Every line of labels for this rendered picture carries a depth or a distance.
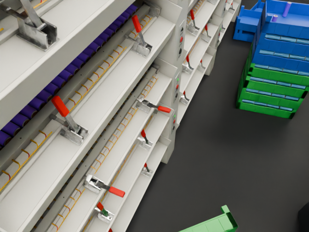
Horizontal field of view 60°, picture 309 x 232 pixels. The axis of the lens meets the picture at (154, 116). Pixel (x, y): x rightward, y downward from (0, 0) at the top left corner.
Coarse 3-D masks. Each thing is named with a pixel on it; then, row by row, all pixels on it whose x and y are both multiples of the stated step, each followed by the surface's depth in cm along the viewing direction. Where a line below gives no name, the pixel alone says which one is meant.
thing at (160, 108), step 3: (147, 102) 75; (147, 105) 76; (150, 105) 75; (153, 105) 75; (156, 105) 75; (156, 108) 75; (159, 108) 74; (162, 108) 74; (165, 108) 74; (168, 108) 74; (165, 111) 74; (168, 111) 73
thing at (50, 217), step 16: (144, 80) 80; (144, 96) 78; (128, 112) 74; (112, 128) 68; (96, 144) 65; (96, 160) 64; (80, 176) 60; (64, 192) 57; (80, 192) 59; (48, 224) 53
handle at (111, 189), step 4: (96, 184) 60; (100, 184) 60; (104, 184) 60; (104, 188) 59; (108, 188) 59; (112, 188) 59; (116, 188) 59; (112, 192) 58; (116, 192) 58; (120, 192) 58; (124, 192) 58; (120, 196) 58
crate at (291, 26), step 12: (276, 0) 122; (264, 12) 118; (276, 12) 125; (288, 12) 124; (300, 12) 123; (264, 24) 112; (276, 24) 110; (288, 24) 109; (300, 24) 118; (288, 36) 113; (300, 36) 111
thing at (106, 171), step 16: (160, 64) 84; (160, 80) 85; (128, 96) 78; (160, 96) 81; (144, 112) 77; (128, 128) 72; (112, 144) 68; (128, 144) 70; (112, 160) 66; (96, 176) 63; (112, 176) 64; (80, 208) 58; (64, 224) 56; (80, 224) 57
